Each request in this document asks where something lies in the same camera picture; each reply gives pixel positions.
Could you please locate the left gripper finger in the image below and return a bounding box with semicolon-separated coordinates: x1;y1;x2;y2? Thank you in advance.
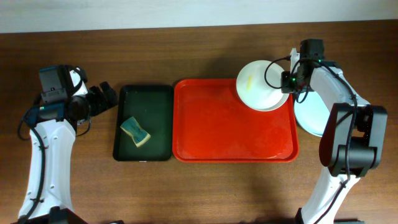
90;86;107;115
99;82;118;108

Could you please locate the light blue plate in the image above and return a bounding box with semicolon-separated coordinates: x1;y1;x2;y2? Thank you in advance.
294;91;330;137

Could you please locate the white plate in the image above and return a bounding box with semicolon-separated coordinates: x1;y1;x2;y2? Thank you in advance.
236;60;289;111

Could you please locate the green yellow sponge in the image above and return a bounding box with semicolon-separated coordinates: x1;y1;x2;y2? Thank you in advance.
120;116;151;147

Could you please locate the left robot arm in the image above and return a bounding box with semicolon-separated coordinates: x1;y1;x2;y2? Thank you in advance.
17;82;118;223

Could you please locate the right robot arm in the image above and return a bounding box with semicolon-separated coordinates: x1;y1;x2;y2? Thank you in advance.
282;58;387;223

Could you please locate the dark green tray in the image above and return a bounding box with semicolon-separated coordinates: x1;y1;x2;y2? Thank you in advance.
113;85;174;161

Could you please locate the red tray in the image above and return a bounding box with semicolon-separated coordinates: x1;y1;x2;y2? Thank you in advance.
172;78;299;163

